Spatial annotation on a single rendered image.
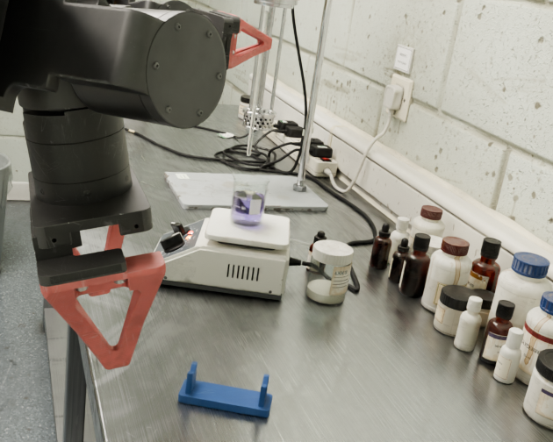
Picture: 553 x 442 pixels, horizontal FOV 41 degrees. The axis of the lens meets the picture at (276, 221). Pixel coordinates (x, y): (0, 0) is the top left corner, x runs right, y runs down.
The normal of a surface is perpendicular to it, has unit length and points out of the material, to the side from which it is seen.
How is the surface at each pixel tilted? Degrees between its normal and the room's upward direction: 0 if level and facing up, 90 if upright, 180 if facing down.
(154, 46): 84
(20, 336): 0
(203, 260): 90
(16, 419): 0
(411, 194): 90
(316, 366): 0
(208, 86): 84
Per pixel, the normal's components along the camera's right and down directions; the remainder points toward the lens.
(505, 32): -0.94, -0.01
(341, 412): 0.14, -0.93
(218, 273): -0.03, 0.34
